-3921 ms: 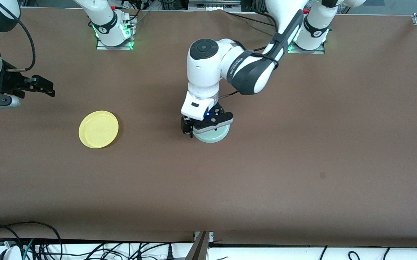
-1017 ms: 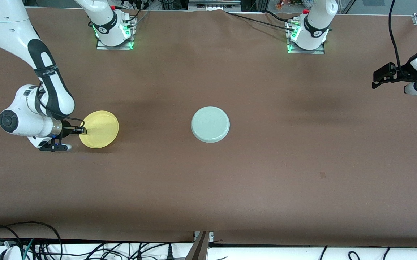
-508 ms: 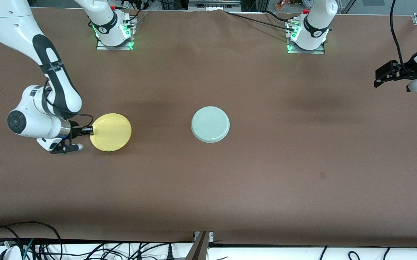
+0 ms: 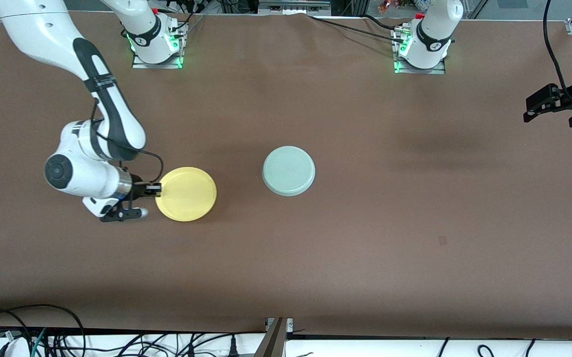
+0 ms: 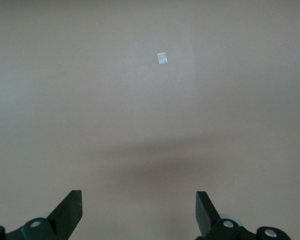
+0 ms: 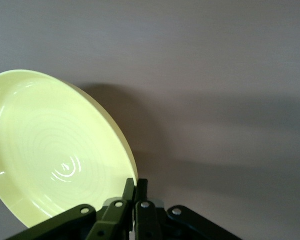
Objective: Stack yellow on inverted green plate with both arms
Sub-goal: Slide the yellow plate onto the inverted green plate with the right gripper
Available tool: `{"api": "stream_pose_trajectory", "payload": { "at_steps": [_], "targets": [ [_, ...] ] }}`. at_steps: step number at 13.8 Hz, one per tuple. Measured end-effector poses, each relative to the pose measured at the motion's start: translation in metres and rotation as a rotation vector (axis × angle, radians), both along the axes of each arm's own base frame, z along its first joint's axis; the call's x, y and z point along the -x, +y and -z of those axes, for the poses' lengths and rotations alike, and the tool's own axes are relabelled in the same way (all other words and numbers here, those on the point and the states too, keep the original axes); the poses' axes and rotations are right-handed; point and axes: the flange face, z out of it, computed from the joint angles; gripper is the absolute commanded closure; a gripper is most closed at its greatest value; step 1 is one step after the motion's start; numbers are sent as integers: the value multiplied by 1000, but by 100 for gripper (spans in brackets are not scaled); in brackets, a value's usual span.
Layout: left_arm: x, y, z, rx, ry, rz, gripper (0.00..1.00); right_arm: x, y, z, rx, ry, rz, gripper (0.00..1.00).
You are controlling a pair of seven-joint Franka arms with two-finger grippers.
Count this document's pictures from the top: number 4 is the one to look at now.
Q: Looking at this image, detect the yellow plate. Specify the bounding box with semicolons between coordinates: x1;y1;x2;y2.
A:
155;167;217;222

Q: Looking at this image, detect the pale green plate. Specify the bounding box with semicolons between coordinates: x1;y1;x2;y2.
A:
262;145;316;197

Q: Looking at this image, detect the brown table cover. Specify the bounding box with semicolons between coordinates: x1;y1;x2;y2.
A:
0;9;572;334

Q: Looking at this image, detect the aluminium profile beam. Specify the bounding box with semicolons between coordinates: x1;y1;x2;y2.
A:
254;317;294;357

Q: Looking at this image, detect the grey power strip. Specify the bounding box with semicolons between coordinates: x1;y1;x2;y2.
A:
258;0;332;14

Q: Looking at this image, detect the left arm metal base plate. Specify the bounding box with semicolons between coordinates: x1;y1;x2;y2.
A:
393;27;447;75

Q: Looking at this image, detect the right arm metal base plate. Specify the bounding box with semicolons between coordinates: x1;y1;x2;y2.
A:
132;22;184;69

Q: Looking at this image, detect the looping black cable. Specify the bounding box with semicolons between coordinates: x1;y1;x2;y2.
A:
0;303;86;357

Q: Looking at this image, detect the green cable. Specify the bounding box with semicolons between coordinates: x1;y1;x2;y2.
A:
30;327;48;357

